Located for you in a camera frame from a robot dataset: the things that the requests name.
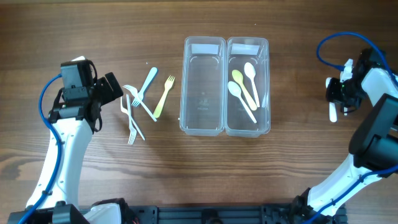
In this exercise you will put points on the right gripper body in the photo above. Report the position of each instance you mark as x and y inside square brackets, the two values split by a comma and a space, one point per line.
[351, 95]

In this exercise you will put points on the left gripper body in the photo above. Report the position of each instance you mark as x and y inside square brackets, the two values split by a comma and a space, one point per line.
[92, 94]

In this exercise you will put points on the white fork thin straight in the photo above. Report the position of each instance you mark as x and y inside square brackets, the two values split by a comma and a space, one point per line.
[132, 119]

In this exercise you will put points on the white fork crossing blue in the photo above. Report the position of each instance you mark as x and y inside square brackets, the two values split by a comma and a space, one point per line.
[134, 92]

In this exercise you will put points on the light blue plastic fork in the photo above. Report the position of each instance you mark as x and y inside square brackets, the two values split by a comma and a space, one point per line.
[151, 75]

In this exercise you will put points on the yellow plastic fork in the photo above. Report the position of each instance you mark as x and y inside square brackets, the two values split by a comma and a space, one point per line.
[167, 86]

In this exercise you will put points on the yellow plastic spoon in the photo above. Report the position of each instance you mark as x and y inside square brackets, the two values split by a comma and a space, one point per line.
[238, 78]

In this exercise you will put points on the white spoon thick handle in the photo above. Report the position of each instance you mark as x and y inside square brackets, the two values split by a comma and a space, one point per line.
[236, 91]

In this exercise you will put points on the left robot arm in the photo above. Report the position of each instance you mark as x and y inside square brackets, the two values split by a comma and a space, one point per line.
[55, 198]

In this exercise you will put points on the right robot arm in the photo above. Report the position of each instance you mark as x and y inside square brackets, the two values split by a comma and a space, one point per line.
[372, 149]

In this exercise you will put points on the right clear plastic container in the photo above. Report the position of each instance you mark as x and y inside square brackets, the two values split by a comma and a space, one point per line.
[256, 51]

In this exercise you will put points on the clear plastic container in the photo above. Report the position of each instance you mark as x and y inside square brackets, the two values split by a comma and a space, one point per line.
[256, 51]
[202, 93]

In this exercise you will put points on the left clear plastic container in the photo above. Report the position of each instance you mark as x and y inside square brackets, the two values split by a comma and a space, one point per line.
[202, 93]

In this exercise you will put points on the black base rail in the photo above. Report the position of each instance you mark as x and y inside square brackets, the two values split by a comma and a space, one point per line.
[261, 214]

